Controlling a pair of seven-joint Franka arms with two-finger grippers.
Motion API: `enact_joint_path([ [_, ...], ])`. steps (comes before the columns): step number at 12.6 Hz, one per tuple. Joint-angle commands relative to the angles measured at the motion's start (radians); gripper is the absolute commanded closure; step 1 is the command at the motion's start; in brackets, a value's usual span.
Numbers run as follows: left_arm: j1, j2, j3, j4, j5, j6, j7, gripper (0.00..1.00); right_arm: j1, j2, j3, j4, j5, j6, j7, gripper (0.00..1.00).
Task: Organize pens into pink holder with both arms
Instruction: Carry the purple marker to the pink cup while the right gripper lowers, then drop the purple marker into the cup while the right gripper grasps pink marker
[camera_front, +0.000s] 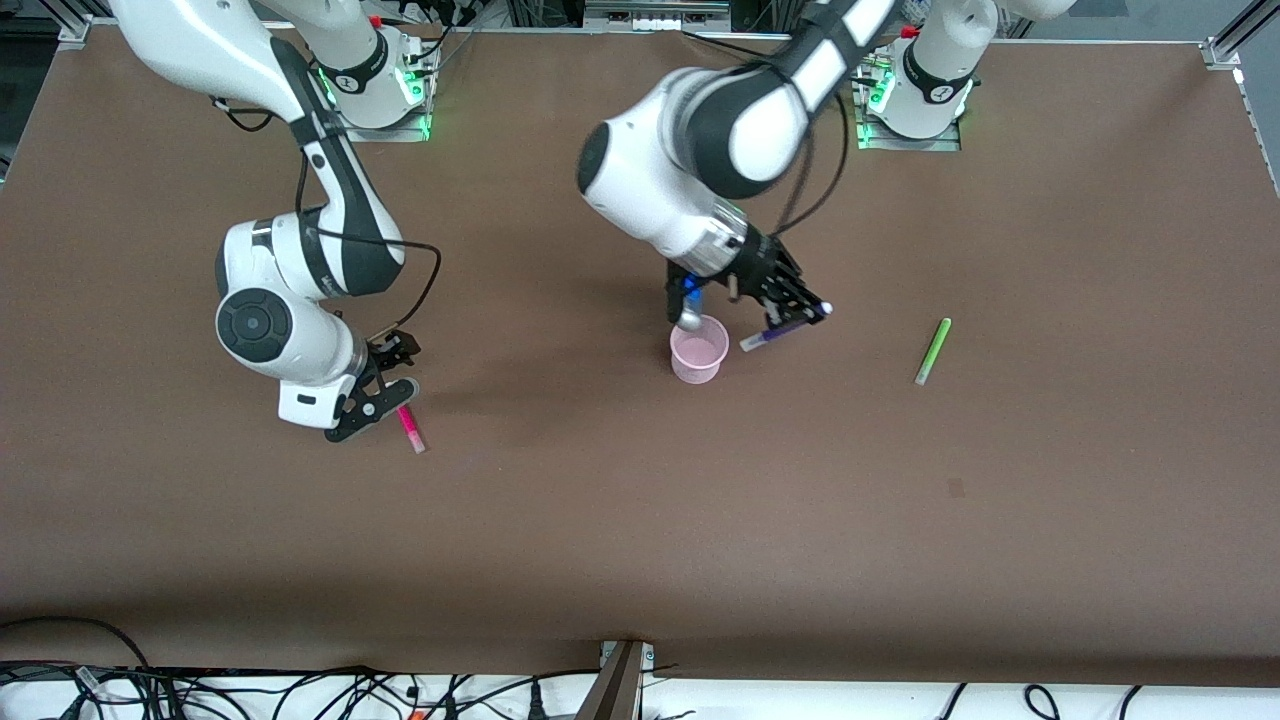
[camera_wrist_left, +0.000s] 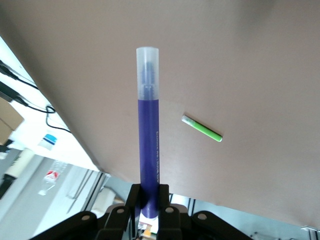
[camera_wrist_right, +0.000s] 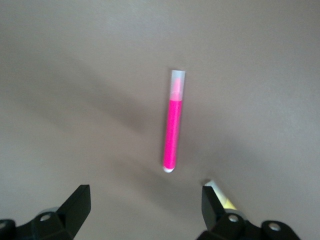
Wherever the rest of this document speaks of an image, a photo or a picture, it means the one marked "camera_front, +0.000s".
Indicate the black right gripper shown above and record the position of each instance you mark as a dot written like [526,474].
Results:
[391,350]

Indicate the brown table cover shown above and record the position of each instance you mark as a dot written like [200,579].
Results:
[600,520]

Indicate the green marker pen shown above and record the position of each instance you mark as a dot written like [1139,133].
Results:
[935,348]

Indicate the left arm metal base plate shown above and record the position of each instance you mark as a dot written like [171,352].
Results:
[905,144]

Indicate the silver power strip box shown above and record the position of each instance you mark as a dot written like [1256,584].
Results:
[655,15]

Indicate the aluminium frame corner profile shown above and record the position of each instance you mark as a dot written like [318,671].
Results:
[70,25]
[1235,40]

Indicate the purple marker pen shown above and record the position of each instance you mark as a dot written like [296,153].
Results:
[755,342]

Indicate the silver metal edge bracket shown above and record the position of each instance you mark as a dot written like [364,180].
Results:
[645,655]

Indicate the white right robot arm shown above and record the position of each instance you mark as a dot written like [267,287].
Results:
[280,340]

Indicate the magenta marker pen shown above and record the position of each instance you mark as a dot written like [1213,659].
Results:
[412,432]

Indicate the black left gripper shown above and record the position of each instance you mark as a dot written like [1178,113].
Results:
[762,265]

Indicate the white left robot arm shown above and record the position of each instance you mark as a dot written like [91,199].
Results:
[650,170]

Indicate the pink plastic cup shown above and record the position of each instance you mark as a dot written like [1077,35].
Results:
[700,360]

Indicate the dark camera stand post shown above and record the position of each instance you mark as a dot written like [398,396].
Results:
[610,695]

